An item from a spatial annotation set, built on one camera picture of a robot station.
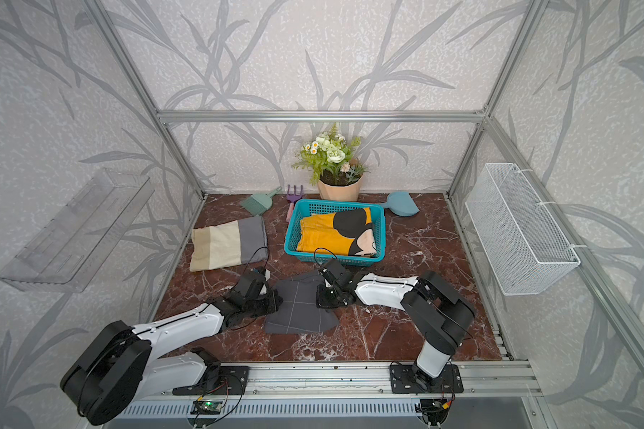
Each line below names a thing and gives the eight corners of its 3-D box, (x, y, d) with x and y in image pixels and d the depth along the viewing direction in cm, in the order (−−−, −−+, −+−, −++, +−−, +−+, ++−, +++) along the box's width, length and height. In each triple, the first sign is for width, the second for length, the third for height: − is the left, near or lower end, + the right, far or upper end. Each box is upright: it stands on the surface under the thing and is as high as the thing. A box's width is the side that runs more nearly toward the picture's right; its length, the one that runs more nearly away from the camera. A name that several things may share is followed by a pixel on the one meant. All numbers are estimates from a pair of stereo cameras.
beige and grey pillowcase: (190, 275, 97) (186, 271, 94) (195, 233, 109) (192, 227, 106) (268, 259, 101) (266, 254, 98) (265, 220, 114) (263, 215, 111)
